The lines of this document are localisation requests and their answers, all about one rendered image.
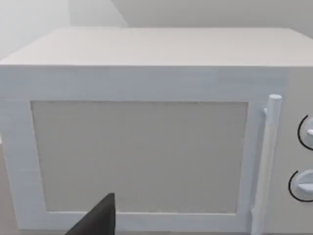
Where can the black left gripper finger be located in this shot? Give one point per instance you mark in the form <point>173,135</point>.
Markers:
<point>101,218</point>

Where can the pale microwave door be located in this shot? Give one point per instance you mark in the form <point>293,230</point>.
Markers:
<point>139,156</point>

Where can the pale microwave oven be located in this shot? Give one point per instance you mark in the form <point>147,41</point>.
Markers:
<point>156,49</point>

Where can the white microwave knob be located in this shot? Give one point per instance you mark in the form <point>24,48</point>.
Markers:
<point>308,132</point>
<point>303,186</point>

